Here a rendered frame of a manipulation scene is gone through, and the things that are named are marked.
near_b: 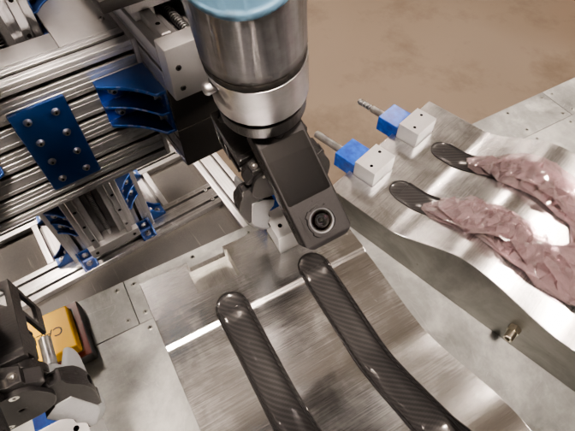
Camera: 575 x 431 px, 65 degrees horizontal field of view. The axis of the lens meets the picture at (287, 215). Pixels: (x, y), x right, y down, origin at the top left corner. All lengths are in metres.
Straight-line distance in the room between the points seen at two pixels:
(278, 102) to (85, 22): 0.59
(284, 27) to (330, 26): 2.30
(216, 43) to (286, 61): 0.05
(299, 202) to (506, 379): 0.38
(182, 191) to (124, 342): 0.93
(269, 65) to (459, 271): 0.40
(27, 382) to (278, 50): 0.26
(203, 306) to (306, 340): 0.12
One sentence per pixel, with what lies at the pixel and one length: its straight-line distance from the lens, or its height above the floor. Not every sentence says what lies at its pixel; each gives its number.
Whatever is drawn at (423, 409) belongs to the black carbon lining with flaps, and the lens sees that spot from 0.49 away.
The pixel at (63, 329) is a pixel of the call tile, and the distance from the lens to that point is 0.64.
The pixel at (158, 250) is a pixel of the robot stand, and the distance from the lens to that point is 1.41.
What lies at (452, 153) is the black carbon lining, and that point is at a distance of 0.76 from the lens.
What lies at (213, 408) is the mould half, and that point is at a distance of 0.51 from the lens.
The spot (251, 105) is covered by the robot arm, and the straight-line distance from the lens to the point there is 0.32.
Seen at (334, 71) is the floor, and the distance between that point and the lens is 2.28.
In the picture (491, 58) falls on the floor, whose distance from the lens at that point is 2.55.
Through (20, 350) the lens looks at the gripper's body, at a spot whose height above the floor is 1.09.
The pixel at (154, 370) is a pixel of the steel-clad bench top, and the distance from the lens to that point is 0.62.
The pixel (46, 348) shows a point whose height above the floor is 0.94.
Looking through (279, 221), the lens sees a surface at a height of 0.94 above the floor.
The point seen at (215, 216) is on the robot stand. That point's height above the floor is 0.21.
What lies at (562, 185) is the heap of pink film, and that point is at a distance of 0.70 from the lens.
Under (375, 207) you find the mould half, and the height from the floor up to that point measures 0.86.
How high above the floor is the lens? 1.37
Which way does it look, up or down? 55 degrees down
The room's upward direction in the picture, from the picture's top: straight up
